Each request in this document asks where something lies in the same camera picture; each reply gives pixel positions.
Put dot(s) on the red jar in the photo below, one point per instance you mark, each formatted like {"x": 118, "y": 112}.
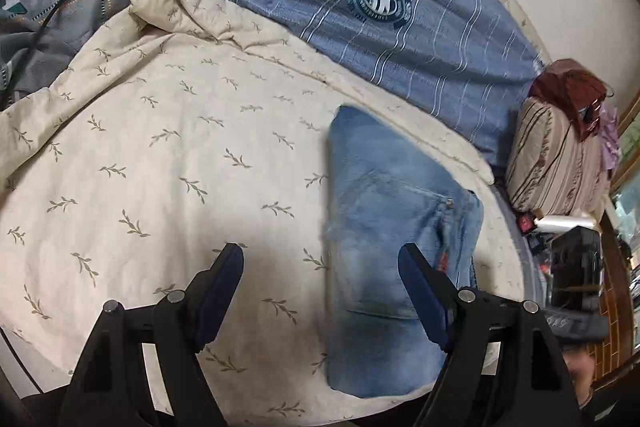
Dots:
{"x": 525, "y": 223}

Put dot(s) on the black box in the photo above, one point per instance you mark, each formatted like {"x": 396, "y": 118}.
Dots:
{"x": 575, "y": 267}

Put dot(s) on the white plastic roll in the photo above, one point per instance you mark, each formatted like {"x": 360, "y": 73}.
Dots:
{"x": 565, "y": 223}

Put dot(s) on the person's dark shorts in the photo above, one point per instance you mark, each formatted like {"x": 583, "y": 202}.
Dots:
{"x": 575, "y": 326}

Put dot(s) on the person's leg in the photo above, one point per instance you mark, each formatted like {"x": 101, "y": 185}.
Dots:
{"x": 580, "y": 369}

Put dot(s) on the beige striped pillow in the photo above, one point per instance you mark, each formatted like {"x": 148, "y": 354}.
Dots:
{"x": 550, "y": 157}

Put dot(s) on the wooden shelf frame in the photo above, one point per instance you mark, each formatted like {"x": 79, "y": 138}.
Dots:
{"x": 612, "y": 307}

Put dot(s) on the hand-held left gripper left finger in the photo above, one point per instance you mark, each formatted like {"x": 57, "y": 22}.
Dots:
{"x": 220, "y": 297}

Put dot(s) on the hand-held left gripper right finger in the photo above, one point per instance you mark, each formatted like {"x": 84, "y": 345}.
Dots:
{"x": 425, "y": 302}

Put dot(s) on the light blue denim pants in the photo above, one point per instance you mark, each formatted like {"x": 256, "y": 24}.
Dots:
{"x": 370, "y": 187}

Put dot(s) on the cream leaf print blanket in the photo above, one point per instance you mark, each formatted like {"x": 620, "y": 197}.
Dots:
{"x": 175, "y": 147}

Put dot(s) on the purple cloth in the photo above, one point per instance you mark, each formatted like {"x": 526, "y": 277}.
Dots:
{"x": 610, "y": 137}

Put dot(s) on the red-brown cloth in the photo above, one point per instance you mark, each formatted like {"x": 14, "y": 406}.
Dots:
{"x": 565, "y": 82}

